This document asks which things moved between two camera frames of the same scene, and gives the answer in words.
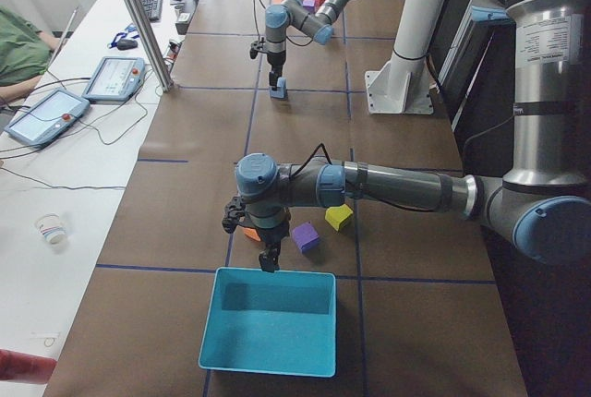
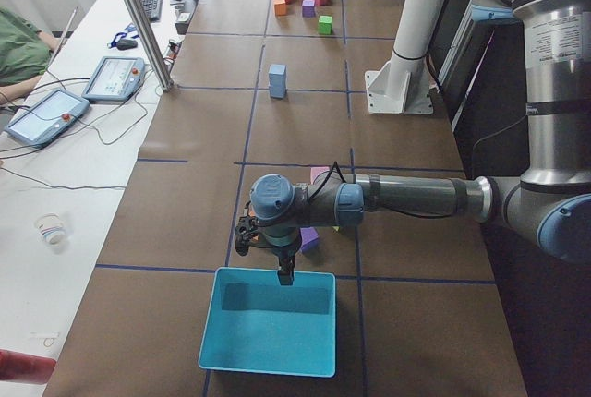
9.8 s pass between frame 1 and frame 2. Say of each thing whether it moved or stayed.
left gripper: moved
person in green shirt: stayed
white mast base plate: stayed
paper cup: stayed
